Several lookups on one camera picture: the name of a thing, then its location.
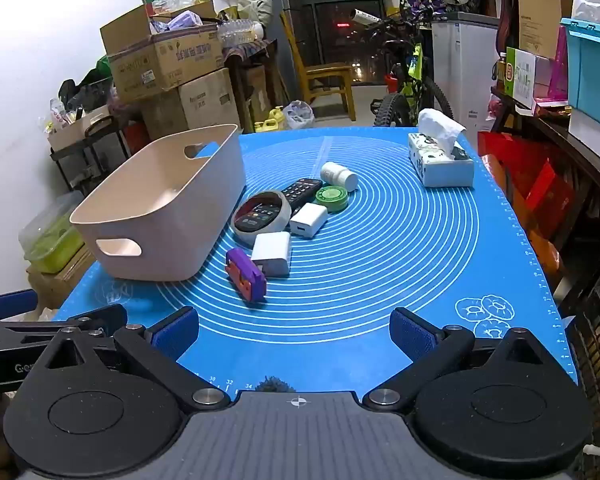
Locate pack of water bottles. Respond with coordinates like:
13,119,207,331
217,18,264,46

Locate white storage bin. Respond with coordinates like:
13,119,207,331
567,110,600,171

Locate dark wooden side table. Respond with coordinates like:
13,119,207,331
490,87,600,241

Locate cream tape roll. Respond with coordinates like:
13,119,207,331
230,190,292,247

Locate beige plastic basket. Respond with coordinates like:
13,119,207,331
70,123,247,282

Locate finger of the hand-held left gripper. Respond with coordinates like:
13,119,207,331
50,304,129,337
0,289,39,321

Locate black plastic crate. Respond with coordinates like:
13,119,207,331
555,255,600,480

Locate brown shipping carton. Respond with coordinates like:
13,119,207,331
26,245,98,311

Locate translucent plastic bag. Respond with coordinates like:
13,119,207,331
283,100,315,131

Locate red gift bags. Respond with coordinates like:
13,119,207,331
477,130,566,241

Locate black utility cart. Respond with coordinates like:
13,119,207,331
50,110,131,196

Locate open cardboard box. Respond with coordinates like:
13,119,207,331
100,0,226,103

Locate patterned tissue box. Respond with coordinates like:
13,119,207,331
408,108,475,188

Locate wooden chair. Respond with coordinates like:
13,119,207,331
280,12,357,122

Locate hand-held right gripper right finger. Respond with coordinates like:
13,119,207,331
362,307,543,406

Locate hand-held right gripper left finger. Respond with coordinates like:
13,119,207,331
32,306,231,408

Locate blue silicone baking mat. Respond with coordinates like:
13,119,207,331
50,129,578,401

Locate green white carton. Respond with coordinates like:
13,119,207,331
504,47,551,111

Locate green round tin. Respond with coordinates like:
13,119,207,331
314,186,350,214

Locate black remote control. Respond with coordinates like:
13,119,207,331
235,178,324,226

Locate purple orange toy knife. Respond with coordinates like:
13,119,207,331
225,247,268,303

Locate large printed cardboard box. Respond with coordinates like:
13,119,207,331
140,67,241,136

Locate brown cardboard sheet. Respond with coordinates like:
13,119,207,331
515,0,583,58

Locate black green bicycle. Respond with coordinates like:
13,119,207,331
350,7,453,128

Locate yellow detergent jug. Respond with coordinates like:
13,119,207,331
254,106,287,133

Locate white wall charger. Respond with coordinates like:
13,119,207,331
289,203,329,238
250,231,292,278

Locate teal storage bin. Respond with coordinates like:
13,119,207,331
560,17,600,126

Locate white pill bottle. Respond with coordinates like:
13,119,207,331
320,161,359,192

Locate white chest freezer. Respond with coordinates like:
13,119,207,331
430,11,501,136

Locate green clear-lid food container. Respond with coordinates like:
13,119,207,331
19,191,86,275

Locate grey fuzzy garment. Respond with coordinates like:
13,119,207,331
255,375,297,393

